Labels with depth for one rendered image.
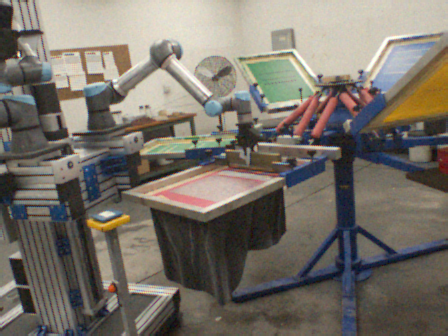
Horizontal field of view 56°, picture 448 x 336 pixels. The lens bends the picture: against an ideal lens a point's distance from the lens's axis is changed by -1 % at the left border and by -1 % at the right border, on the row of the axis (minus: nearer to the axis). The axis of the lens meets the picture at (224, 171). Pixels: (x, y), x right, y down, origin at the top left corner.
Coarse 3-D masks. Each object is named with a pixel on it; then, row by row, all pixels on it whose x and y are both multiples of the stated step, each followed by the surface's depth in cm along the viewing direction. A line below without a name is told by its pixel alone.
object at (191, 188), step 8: (232, 168) 227; (208, 176) 217; (216, 176) 215; (224, 176) 213; (232, 176) 211; (184, 184) 208; (192, 184) 206; (200, 184) 204; (208, 184) 203; (216, 184) 201; (160, 192) 199; (168, 192) 198; (176, 192) 196; (184, 192) 194; (192, 192) 193; (200, 192) 191; (176, 200) 184
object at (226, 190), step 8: (272, 176) 203; (224, 184) 199; (232, 184) 198; (240, 184) 196; (248, 184) 194; (256, 184) 193; (208, 192) 190; (216, 192) 188; (224, 192) 187; (232, 192) 185; (240, 192) 184; (184, 200) 183; (192, 200) 181; (200, 200) 180; (208, 200) 179; (216, 200) 177
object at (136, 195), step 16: (304, 160) 211; (176, 176) 213; (192, 176) 220; (128, 192) 193; (144, 192) 200; (256, 192) 173; (160, 208) 174; (176, 208) 166; (192, 208) 160; (208, 208) 158; (224, 208) 161
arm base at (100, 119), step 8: (88, 112) 216; (96, 112) 214; (104, 112) 215; (88, 120) 216; (96, 120) 214; (104, 120) 215; (112, 120) 218; (88, 128) 217; (96, 128) 214; (104, 128) 215
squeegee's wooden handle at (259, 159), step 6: (228, 150) 223; (234, 150) 220; (240, 150) 219; (228, 156) 223; (234, 156) 220; (252, 156) 210; (258, 156) 207; (264, 156) 204; (270, 156) 202; (276, 156) 199; (228, 162) 224; (234, 162) 221; (240, 162) 218; (252, 162) 211; (258, 162) 208; (264, 162) 205; (270, 162) 203; (276, 162) 200
